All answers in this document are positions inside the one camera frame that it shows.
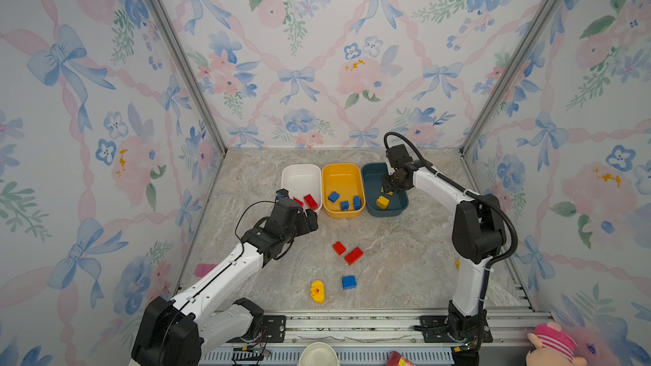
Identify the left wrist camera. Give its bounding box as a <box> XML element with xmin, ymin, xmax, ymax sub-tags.
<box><xmin>276</xmin><ymin>188</ymin><xmax>289</xmax><ymax>200</ymax></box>

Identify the pink lego brick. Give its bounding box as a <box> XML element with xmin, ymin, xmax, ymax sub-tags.
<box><xmin>194</xmin><ymin>264</ymin><xmax>216</xmax><ymax>278</ymax></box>

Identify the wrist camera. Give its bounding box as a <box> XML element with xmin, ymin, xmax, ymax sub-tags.
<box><xmin>386</xmin><ymin>144</ymin><xmax>413</xmax><ymax>170</ymax></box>
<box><xmin>276</xmin><ymin>188</ymin><xmax>289</xmax><ymax>200</ymax></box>

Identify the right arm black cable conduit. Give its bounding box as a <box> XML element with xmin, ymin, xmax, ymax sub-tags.
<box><xmin>383</xmin><ymin>131</ymin><xmax>519</xmax><ymax>337</ymax></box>

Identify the yellow duck lego piece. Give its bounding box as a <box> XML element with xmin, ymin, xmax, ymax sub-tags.
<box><xmin>310</xmin><ymin>281</ymin><xmax>326</xmax><ymax>304</ymax></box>

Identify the small red lego brick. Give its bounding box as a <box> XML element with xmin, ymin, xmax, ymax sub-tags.
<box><xmin>332</xmin><ymin>242</ymin><xmax>346</xmax><ymax>256</ymax></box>

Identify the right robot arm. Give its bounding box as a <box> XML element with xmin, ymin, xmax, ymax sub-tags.
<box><xmin>381</xmin><ymin>166</ymin><xmax>507</xmax><ymax>345</ymax></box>

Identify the white plastic container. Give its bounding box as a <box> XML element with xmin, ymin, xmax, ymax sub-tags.
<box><xmin>281</xmin><ymin>164</ymin><xmax>323</xmax><ymax>214</ymax></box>

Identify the pink plush toy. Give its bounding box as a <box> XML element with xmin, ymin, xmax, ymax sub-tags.
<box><xmin>526</xmin><ymin>322</ymin><xmax>588</xmax><ymax>366</ymax></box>

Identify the aluminium mounting rail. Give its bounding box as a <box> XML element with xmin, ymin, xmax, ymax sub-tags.
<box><xmin>192</xmin><ymin>309</ymin><xmax>555</xmax><ymax>352</ymax></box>

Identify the right aluminium corner post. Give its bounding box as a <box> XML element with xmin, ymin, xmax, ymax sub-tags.
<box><xmin>459</xmin><ymin>0</ymin><xmax>562</xmax><ymax>158</ymax></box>

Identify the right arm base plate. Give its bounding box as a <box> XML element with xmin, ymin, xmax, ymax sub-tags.
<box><xmin>413</xmin><ymin>314</ymin><xmax>493</xmax><ymax>345</ymax></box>

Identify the yellow lego brick cube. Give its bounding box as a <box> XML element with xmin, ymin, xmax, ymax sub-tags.
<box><xmin>376</xmin><ymin>196</ymin><xmax>390</xmax><ymax>210</ymax></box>

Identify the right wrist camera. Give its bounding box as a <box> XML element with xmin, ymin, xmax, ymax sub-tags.
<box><xmin>386</xmin><ymin>144</ymin><xmax>413</xmax><ymax>170</ymax></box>

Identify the long red lego brick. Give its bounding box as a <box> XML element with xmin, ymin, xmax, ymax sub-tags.
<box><xmin>303</xmin><ymin>194</ymin><xmax>319</xmax><ymax>212</ymax></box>

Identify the dark teal plastic container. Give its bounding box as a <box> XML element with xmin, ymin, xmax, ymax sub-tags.
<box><xmin>361</xmin><ymin>163</ymin><xmax>409</xmax><ymax>217</ymax></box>

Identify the white bowl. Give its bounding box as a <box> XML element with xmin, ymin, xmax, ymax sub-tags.
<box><xmin>298</xmin><ymin>342</ymin><xmax>341</xmax><ymax>366</ymax></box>

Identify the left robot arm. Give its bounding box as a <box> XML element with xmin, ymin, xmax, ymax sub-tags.
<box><xmin>131</xmin><ymin>195</ymin><xmax>318</xmax><ymax>365</ymax></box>

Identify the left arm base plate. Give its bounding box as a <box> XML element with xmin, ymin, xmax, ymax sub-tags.
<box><xmin>229</xmin><ymin>315</ymin><xmax>288</xmax><ymax>345</ymax></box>

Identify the yellow plastic container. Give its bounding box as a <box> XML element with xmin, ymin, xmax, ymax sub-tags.
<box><xmin>322</xmin><ymin>163</ymin><xmax>366</xmax><ymax>219</ymax></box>

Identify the left aluminium corner post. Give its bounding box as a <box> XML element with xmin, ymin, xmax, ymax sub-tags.
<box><xmin>144</xmin><ymin>0</ymin><xmax>226</xmax><ymax>158</ymax></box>

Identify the aluminium corner post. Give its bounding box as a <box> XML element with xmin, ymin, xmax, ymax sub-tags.
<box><xmin>459</xmin><ymin>0</ymin><xmax>562</xmax><ymax>158</ymax></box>
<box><xmin>144</xmin><ymin>0</ymin><xmax>226</xmax><ymax>158</ymax></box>

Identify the red packet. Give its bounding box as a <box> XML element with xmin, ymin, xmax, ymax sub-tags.
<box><xmin>386</xmin><ymin>351</ymin><xmax>415</xmax><ymax>366</ymax></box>

